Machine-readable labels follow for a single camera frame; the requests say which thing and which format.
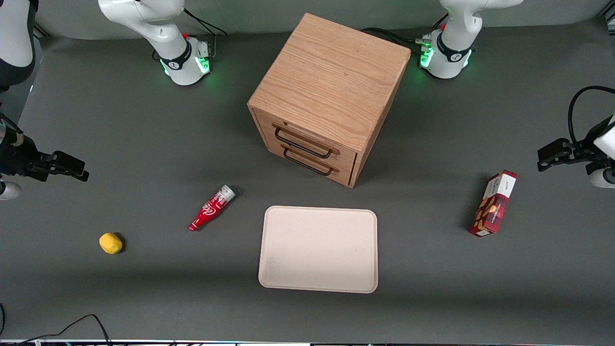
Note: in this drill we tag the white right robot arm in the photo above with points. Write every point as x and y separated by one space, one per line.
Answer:
163 29

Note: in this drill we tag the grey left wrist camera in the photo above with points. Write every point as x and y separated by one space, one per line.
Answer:
604 178

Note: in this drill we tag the red cookie box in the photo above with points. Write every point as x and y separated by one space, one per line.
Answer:
495 204

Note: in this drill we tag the aluminium frame strut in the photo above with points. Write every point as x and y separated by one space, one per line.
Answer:
606 18
42 31

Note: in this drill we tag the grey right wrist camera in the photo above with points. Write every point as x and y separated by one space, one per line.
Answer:
8 190

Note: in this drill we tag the beige plastic tray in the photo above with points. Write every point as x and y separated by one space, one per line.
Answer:
317 250

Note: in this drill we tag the wooden drawer cabinet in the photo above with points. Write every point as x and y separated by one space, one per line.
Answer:
331 72

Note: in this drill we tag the red cola bottle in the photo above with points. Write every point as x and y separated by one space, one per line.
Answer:
209 211

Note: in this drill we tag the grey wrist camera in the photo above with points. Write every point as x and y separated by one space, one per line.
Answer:
604 178
8 190

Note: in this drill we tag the yellow lemon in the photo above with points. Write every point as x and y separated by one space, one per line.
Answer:
111 243

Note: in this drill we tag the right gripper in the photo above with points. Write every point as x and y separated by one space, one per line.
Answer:
14 156

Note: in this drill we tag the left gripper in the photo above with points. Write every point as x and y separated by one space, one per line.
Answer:
587 145

